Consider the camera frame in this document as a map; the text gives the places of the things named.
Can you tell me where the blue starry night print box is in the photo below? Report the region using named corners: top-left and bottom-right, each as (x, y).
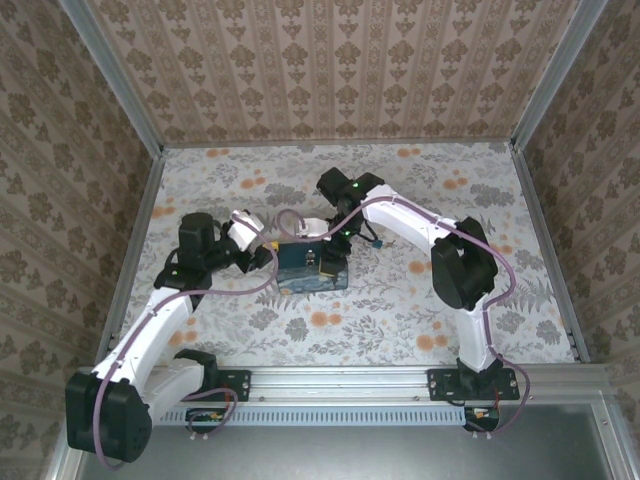
top-left (273, 241), bottom-right (350, 297)

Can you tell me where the floral patterned table cover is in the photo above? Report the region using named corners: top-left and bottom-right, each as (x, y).
top-left (112, 141), bottom-right (577, 366)

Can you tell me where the small electronics board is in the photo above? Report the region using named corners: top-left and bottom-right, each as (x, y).
top-left (185, 407), bottom-right (225, 435)
top-left (463, 403), bottom-right (502, 432)

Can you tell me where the grey metal sheet panel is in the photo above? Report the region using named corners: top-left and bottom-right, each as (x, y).
top-left (74, 404), bottom-right (617, 480)

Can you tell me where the thin black wire loop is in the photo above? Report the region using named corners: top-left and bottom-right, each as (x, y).
top-left (360, 222), bottom-right (385, 250)

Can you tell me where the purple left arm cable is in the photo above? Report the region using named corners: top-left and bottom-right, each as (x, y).
top-left (94, 209), bottom-right (281, 471)

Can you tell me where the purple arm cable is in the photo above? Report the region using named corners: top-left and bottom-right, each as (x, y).
top-left (94, 209), bottom-right (281, 471)
top-left (276, 198), bottom-right (532, 441)

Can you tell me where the aluminium side rail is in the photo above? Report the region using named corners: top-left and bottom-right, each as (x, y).
top-left (93, 149), bottom-right (167, 366)
top-left (509, 144), bottom-right (592, 364)

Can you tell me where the aluminium front rail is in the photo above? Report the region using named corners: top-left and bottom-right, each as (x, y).
top-left (74, 363), bottom-right (615, 402)

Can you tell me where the grey slotted cable duct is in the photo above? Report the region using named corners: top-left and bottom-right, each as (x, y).
top-left (149, 405), bottom-right (469, 427)

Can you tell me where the aluminium frame post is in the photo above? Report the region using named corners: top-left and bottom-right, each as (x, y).
top-left (58, 0), bottom-right (167, 157)
top-left (509, 0), bottom-right (610, 151)

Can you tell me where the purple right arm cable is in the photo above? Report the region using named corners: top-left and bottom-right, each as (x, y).
top-left (276, 198), bottom-right (532, 441)

